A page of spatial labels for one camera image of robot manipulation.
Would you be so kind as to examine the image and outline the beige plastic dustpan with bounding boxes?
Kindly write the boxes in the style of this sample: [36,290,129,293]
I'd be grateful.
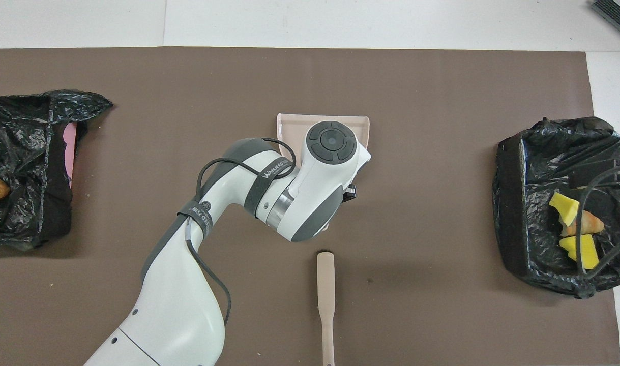
[277,113,370,232]

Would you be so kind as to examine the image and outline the beige handled brush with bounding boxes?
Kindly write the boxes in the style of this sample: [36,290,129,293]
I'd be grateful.
[317,250,336,366]

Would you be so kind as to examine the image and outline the small yellow sponge piece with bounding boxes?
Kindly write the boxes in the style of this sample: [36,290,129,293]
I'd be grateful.
[549,192,580,227]

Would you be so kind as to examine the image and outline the large yellow sponge piece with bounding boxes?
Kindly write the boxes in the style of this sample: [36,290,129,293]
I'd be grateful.
[559,234,601,270]

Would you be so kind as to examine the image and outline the orange striped sponge piece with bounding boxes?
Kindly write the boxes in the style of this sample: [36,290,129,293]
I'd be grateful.
[562,209,605,237]

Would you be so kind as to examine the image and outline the open bin with black bag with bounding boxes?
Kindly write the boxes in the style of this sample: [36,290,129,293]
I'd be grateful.
[493,117,620,299]

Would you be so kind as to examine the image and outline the pink bin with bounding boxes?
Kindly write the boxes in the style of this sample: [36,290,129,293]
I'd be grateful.
[63,122,77,186]

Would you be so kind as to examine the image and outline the crumpled black trash bag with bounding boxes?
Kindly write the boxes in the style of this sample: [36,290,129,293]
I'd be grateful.
[0,90,114,251]

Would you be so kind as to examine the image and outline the brown table mat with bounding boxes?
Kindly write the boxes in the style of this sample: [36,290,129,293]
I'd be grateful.
[0,47,620,366]

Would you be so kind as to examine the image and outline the dark ribbed panel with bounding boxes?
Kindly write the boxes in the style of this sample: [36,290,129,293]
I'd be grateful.
[591,0,620,44]

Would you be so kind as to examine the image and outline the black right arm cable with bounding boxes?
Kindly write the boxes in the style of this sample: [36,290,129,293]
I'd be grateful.
[568,160,620,276]

